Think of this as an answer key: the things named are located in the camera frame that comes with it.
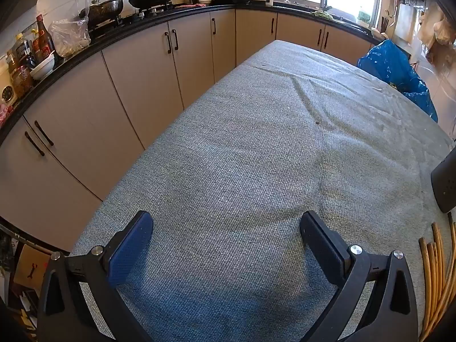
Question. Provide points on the pink cloth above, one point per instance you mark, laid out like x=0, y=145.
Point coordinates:
x=190, y=5

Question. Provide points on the hanging beige plastic bags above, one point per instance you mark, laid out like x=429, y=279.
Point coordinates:
x=438, y=28

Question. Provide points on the black kitchen countertop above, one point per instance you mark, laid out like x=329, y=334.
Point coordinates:
x=149, y=21

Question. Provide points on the beige kitchen cabinets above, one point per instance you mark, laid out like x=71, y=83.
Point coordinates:
x=142, y=71

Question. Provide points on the clear plastic bag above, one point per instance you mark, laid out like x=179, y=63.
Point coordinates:
x=69, y=37

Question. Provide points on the gas stove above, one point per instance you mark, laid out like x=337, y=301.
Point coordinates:
x=142, y=13

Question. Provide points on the bunch of wooden chopsticks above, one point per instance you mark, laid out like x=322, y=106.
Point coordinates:
x=433, y=274

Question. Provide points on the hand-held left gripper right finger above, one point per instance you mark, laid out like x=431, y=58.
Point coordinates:
x=320, y=245

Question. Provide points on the hanging cutting board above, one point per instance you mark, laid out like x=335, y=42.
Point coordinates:
x=406, y=21

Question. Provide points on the brown glass jar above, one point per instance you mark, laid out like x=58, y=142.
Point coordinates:
x=22, y=82

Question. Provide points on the black utensil holder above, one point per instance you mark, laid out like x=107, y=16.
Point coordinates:
x=447, y=185

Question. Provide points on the dark sauce bottle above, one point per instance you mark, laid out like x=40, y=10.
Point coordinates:
x=44, y=41

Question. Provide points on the cardboard box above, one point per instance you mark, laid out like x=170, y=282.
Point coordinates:
x=32, y=263

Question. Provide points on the white bowl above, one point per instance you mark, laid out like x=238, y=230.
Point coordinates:
x=42, y=68

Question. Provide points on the yellow-capped oil bottle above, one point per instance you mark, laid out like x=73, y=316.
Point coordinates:
x=23, y=50

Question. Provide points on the grey tablecloth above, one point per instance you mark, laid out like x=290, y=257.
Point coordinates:
x=249, y=131

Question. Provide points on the blue plastic bag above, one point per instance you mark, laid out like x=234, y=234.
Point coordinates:
x=388, y=64

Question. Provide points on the green dish cloth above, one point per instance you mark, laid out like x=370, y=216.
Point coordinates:
x=322, y=14

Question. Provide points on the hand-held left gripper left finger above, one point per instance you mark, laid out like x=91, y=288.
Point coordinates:
x=131, y=245

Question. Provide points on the dark frying pan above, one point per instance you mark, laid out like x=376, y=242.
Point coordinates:
x=105, y=9

